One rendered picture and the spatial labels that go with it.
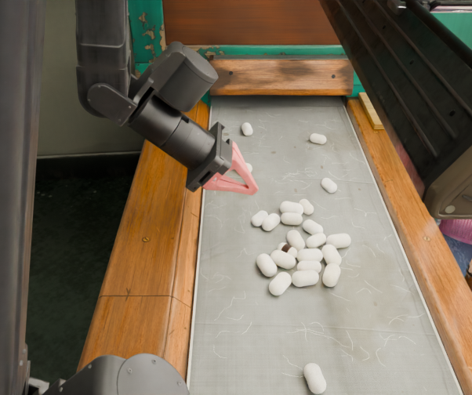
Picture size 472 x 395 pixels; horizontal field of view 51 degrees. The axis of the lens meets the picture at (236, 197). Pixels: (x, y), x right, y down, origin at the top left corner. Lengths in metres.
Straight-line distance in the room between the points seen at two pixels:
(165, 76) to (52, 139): 1.63
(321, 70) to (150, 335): 0.67
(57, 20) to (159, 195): 1.31
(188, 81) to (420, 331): 0.41
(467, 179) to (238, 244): 0.47
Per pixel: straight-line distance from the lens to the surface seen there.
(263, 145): 0.97
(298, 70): 1.05
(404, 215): 0.79
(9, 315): 0.25
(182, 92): 0.62
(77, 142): 2.21
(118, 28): 0.59
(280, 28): 1.08
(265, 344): 0.61
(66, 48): 2.04
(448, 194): 0.31
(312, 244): 0.72
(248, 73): 1.04
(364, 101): 1.09
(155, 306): 0.62
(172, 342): 0.59
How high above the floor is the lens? 1.23
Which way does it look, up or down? 36 degrees down
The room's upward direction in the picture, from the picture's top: straight up
